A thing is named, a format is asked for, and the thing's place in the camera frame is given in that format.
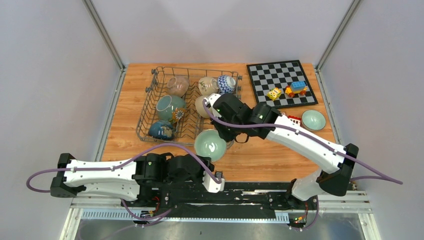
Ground toy brick car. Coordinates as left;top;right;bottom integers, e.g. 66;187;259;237
284;81;308;98

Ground blue white zigzag bowl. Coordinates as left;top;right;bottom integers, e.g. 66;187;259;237
217;75;236;95

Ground yellow owl toy block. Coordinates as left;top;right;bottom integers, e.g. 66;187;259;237
266;87;282;101

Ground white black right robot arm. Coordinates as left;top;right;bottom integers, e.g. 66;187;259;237
202;93;359;209

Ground plain beige bowl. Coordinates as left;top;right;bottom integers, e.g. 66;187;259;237
195;95;210;119

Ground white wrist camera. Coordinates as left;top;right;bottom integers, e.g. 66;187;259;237
205;93;222;118
202;171;225;193

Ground grey wire dish rack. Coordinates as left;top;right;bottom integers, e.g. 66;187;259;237
136;66;242;146

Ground mint green leaf bowl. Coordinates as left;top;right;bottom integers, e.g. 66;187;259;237
194;129;227;162

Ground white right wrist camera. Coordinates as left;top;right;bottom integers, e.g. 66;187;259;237
205;93;222;118

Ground red toy house block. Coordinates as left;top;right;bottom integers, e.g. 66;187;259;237
288;115;302;126

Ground white bowl green dashes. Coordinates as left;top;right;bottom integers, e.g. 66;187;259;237
301;109;327;132

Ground black white chessboard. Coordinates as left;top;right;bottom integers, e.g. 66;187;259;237
246;60;318;109

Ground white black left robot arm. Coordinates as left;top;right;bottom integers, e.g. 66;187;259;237
50;152;225;207

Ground beige bowl with flower sprig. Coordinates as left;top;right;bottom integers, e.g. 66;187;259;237
198;76;219;96

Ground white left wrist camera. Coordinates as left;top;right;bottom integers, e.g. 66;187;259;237
202;171;225;193

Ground dark blue floral bowl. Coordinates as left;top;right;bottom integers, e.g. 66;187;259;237
148;120;175;140

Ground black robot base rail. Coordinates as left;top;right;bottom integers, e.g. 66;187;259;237
120;181;324;220

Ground teal bowl with orange flower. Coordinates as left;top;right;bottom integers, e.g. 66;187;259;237
156;95;187;124

